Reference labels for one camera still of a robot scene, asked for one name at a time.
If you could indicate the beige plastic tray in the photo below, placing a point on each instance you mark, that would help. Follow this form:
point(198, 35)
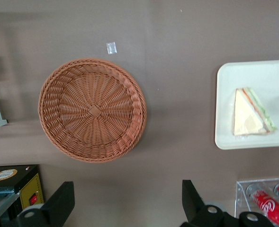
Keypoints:
point(272, 78)

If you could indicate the round brown wicker basket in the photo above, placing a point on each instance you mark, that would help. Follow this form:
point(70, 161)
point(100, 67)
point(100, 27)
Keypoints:
point(94, 111)

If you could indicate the red machine switch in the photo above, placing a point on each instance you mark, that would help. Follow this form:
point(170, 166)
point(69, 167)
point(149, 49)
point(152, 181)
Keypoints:
point(33, 199)

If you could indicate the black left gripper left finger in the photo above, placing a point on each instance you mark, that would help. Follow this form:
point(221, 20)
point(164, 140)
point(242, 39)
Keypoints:
point(58, 203)

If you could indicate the small clear tape piece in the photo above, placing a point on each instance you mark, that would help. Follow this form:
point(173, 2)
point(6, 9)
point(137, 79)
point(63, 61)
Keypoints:
point(111, 48)

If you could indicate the black food warmer machine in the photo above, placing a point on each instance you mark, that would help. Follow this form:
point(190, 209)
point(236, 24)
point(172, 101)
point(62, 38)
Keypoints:
point(23, 175)

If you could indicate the triangle sandwich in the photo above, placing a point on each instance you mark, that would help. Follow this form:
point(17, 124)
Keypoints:
point(245, 116)

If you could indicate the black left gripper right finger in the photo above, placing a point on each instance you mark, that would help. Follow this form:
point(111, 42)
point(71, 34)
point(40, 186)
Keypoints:
point(193, 205)

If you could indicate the brown table cover sheet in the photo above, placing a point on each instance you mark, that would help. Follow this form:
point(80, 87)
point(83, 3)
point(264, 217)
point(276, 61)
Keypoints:
point(177, 94)

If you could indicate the clear acrylic bottle rack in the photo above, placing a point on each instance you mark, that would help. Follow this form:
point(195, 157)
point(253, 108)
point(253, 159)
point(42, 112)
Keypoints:
point(241, 196)

